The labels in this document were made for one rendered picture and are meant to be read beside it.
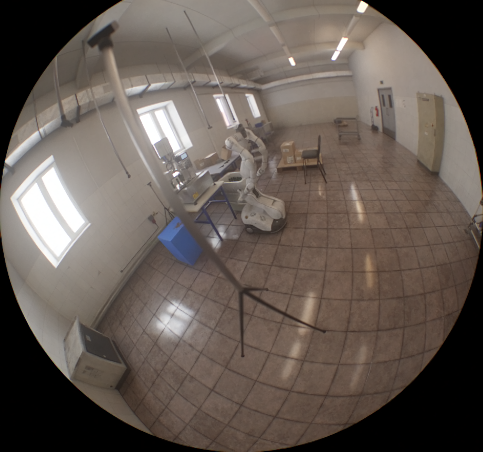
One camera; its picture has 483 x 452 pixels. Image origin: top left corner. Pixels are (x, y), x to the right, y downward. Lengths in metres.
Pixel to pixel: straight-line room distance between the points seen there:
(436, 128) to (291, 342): 4.76
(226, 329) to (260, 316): 0.40
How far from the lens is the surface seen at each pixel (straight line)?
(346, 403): 1.81
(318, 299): 1.69
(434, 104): 4.58
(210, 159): 3.87
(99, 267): 3.50
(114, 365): 2.61
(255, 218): 2.06
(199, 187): 2.31
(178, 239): 2.22
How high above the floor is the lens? 1.61
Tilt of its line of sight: 33 degrees down
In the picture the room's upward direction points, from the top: 24 degrees counter-clockwise
